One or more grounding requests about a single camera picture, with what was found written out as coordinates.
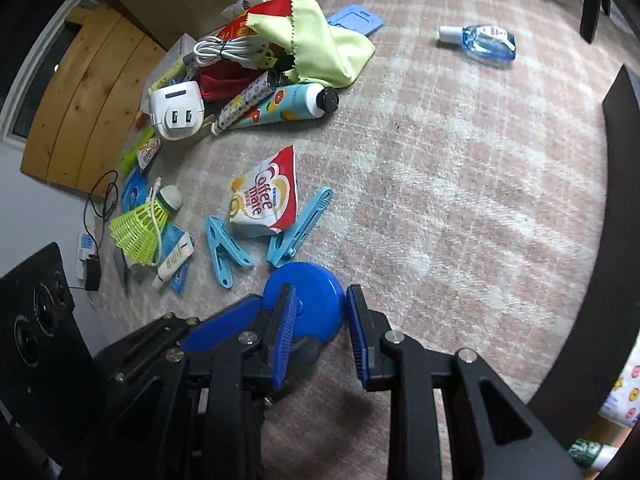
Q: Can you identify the white patterned tube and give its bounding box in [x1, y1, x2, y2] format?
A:
[212, 71, 281, 137]

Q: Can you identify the fruit print tube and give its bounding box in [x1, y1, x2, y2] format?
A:
[232, 82, 341, 129]

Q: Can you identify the green white packet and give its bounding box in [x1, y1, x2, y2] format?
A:
[567, 437, 617, 472]

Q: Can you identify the white patterned package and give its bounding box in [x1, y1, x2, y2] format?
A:
[597, 347, 640, 423]

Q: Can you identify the black cord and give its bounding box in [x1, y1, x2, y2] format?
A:
[82, 170, 121, 222]

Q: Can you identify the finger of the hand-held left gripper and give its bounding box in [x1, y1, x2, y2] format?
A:
[92, 360, 161, 403]
[95, 296, 263, 376]

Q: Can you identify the black speaker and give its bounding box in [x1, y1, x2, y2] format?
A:
[0, 242, 93, 426]

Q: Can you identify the clear plastic wrapped item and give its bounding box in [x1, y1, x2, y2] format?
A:
[221, 0, 276, 17]

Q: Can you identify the red bag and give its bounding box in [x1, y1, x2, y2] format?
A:
[192, 0, 301, 104]

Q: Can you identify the blue liquid bottle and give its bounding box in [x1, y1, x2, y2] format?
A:
[439, 24, 516, 68]

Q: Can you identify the long light blue clip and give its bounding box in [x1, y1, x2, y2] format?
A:
[267, 186, 333, 267]

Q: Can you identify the light blue clothespin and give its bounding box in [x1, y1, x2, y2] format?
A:
[205, 216, 256, 288]

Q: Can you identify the creamer sachet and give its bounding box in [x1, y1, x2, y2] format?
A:
[137, 139, 163, 168]
[230, 145, 299, 238]

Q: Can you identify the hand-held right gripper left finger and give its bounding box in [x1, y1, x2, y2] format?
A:
[60, 284, 300, 480]

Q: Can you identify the white cable bundle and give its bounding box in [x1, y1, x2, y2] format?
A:
[192, 35, 278, 70]

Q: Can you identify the blue tissue pack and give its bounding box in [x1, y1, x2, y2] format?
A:
[120, 170, 153, 211]

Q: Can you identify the small white tube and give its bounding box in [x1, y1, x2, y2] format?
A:
[152, 232, 195, 289]

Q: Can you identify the wooden plank board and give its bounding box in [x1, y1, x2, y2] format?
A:
[20, 5, 168, 198]

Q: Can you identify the blue round tape measure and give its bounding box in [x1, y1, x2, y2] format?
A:
[262, 261, 347, 347]

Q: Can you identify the plaid rug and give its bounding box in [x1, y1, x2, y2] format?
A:
[90, 0, 640, 480]

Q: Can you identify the blue flat packet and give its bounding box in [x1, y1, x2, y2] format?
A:
[167, 222, 196, 294]

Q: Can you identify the black power adapter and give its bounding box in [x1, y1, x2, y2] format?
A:
[84, 255, 101, 292]

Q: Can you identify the blue card holder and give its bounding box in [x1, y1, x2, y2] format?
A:
[326, 4, 385, 37]

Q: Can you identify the black table leg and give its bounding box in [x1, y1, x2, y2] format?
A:
[580, 0, 612, 43]

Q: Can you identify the yellow-green cloth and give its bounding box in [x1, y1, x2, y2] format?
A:
[245, 0, 376, 88]

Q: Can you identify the white power strip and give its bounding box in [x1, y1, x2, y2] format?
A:
[75, 232, 98, 281]

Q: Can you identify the green tube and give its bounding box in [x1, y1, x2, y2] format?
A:
[120, 127, 156, 173]

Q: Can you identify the yellow-green shuttlecock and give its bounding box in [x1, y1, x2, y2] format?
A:
[110, 185, 183, 267]

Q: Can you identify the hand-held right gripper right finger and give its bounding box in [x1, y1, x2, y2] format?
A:
[346, 284, 583, 480]

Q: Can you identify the white cardboard box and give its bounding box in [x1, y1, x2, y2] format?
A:
[147, 34, 198, 106]

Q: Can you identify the white plug adapter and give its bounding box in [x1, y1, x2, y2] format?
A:
[149, 82, 206, 141]

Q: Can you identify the black storage box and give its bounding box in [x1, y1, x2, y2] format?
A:
[527, 65, 640, 453]

